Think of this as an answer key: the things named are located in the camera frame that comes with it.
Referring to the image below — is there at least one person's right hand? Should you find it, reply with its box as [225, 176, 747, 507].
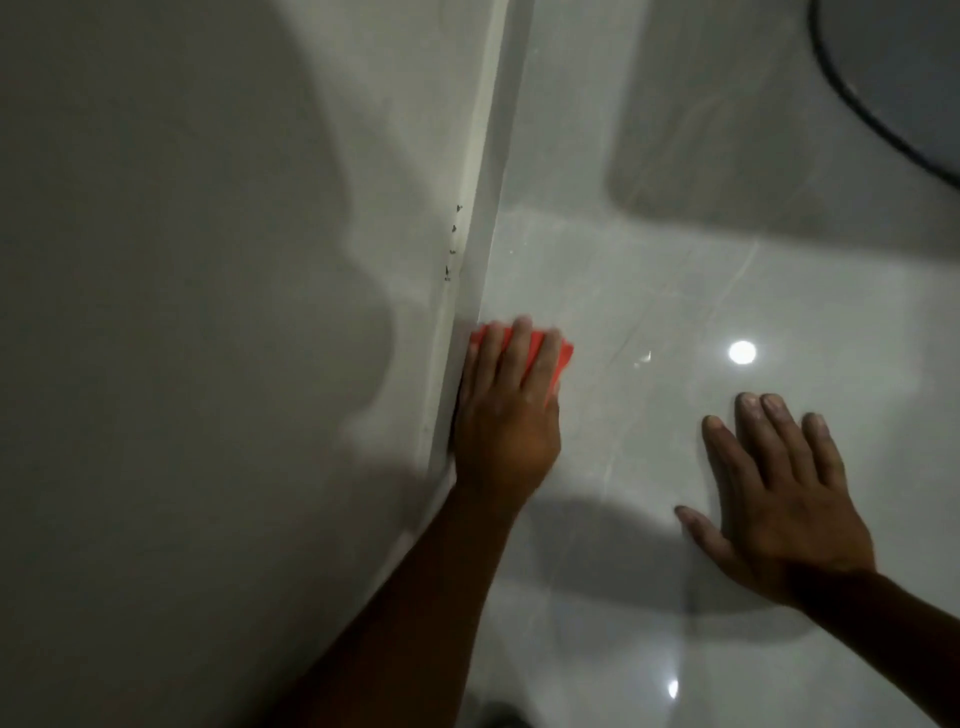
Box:
[673, 391, 878, 609]

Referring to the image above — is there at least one person's left hand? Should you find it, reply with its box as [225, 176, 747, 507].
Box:
[448, 315, 564, 516]

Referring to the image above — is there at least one orange cleaning cloth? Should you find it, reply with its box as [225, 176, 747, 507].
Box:
[468, 321, 576, 400]

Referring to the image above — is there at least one person's left forearm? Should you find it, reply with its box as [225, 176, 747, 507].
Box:
[266, 486, 526, 728]

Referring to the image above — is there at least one person's right forearm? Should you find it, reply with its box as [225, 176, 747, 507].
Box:
[787, 568, 960, 728]

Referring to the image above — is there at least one white baseboard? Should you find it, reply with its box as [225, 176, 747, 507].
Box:
[424, 0, 538, 481]

